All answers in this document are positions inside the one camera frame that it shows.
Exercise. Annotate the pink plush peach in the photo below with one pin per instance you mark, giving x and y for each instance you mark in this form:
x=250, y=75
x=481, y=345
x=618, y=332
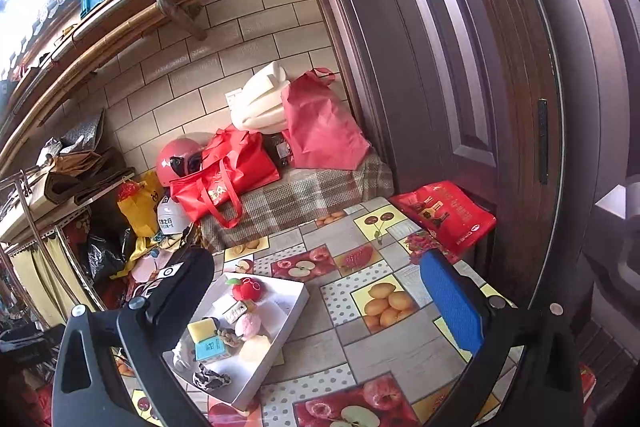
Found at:
x=248, y=326

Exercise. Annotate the fruit pattern tablecloth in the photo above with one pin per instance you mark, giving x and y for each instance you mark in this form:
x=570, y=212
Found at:
x=370, y=348

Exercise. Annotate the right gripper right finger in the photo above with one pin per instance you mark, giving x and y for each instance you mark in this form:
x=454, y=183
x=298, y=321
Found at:
x=476, y=327

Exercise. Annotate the white hard hat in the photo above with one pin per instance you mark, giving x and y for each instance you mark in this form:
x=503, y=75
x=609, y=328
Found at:
x=171, y=217

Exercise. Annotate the teal tissue pack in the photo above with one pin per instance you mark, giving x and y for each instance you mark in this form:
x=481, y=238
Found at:
x=211, y=349

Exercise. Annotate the red gift bag on chair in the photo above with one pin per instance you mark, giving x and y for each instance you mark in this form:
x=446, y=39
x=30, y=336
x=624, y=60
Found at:
x=448, y=220

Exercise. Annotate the brown white braided scrunchie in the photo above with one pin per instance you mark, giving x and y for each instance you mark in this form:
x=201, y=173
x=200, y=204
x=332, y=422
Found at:
x=230, y=339

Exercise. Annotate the cream foam roll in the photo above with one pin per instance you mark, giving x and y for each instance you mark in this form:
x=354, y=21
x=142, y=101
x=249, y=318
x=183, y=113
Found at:
x=257, y=106

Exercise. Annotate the red plush apple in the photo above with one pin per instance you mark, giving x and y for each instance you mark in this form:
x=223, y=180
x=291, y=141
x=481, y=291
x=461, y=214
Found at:
x=246, y=289

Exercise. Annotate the red paper bag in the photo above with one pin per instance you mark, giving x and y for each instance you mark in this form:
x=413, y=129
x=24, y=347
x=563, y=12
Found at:
x=320, y=130

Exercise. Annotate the red tote bag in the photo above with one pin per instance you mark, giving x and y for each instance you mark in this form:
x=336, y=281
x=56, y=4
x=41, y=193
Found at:
x=233, y=163

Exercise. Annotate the yellow shopping bag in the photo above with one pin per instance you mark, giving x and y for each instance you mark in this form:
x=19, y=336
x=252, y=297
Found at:
x=138, y=201

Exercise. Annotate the brown wooden door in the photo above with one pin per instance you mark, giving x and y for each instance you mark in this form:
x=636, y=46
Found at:
x=530, y=106

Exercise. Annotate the red helmet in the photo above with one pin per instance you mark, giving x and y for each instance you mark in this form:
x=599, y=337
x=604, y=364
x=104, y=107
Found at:
x=177, y=159

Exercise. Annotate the plaid covered bench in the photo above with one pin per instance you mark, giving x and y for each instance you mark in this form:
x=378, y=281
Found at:
x=300, y=195

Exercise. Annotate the white cardboard box tray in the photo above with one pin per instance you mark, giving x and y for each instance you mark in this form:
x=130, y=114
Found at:
x=280, y=308

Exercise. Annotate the black white patterned scrunchie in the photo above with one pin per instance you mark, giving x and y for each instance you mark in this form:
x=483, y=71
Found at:
x=208, y=380

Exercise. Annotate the metal storage shelf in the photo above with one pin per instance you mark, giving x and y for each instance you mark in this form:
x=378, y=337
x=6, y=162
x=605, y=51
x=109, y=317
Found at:
x=45, y=221

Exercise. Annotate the yellow green scrub sponge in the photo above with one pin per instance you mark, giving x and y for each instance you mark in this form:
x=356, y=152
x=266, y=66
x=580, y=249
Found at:
x=203, y=329

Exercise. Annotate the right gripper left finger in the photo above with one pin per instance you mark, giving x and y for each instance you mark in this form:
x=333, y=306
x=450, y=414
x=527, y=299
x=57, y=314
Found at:
x=151, y=328

